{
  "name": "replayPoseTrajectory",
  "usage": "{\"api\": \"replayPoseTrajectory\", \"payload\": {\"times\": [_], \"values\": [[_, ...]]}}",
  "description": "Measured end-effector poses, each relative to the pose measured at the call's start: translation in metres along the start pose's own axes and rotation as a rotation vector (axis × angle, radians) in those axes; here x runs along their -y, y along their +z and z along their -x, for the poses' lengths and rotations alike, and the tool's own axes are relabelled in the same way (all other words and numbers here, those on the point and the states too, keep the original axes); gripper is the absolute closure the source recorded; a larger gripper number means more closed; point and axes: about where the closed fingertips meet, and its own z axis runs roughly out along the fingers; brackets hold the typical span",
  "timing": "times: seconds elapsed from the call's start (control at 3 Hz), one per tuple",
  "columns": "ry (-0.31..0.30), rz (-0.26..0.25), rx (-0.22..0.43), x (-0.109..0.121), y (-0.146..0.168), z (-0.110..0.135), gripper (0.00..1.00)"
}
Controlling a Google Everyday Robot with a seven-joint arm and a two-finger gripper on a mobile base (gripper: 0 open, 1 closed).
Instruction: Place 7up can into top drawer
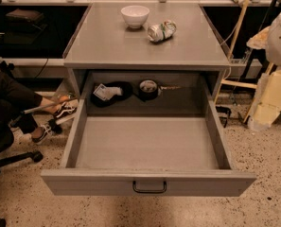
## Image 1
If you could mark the black cloth with white tag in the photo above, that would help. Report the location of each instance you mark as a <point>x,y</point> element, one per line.
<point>107,94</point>

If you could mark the black tape roll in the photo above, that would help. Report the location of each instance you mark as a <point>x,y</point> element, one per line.
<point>148,89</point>

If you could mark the white ceramic bowl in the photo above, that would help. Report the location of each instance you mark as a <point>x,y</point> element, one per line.
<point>135,16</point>

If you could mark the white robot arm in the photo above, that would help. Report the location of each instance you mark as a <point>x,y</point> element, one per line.
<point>269,39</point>

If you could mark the grey open top drawer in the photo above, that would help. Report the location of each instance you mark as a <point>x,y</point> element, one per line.
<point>175,138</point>

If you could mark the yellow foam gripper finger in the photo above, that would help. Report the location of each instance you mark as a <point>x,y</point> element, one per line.
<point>267,104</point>

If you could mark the black drawer handle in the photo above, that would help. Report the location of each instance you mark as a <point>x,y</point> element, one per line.
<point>149,187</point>

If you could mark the dark box on shelf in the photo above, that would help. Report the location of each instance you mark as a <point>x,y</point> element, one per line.
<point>25,16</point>

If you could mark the seated person in black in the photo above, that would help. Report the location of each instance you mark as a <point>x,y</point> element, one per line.
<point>16,97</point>

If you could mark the wooden frame stand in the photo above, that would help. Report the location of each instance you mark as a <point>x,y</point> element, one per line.
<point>241,33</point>

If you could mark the grey cabinet with top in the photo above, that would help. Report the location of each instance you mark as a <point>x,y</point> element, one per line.
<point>105,42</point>

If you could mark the crushed 7up soda can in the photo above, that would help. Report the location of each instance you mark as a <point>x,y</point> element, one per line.
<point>161,32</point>

